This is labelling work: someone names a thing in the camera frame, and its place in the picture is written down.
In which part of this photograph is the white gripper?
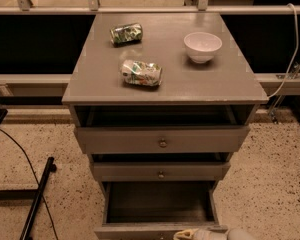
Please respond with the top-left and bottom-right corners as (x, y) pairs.
(173, 229), (227, 240)

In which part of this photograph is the black stand leg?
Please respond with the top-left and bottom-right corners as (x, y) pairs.
(19, 157), (56, 240)

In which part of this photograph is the black cable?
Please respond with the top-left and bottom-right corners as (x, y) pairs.
(0, 127), (59, 240)

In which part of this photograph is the white cable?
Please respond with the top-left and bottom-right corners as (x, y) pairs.
(268, 2), (300, 99)

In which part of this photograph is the crushed white green can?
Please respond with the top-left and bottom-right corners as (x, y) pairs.
(120, 60), (162, 87)

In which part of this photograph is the grey bottom drawer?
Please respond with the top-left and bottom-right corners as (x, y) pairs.
(95, 181), (227, 240)

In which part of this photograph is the grey wooden drawer cabinet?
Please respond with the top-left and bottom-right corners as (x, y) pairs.
(61, 12), (269, 240)

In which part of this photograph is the grey middle drawer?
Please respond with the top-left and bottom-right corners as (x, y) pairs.
(92, 162), (230, 182)

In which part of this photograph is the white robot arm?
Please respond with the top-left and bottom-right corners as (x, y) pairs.
(173, 229), (256, 240)

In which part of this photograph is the grey drawer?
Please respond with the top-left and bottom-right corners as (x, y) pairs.
(95, 181), (227, 240)
(92, 162), (230, 182)
(75, 126), (249, 154)

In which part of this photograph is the metal railing frame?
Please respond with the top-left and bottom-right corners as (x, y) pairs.
(0, 0), (300, 97)

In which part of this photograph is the white bowl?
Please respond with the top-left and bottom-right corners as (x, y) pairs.
(184, 32), (222, 64)

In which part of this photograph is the grey top drawer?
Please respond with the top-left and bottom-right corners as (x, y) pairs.
(75, 126), (249, 154)

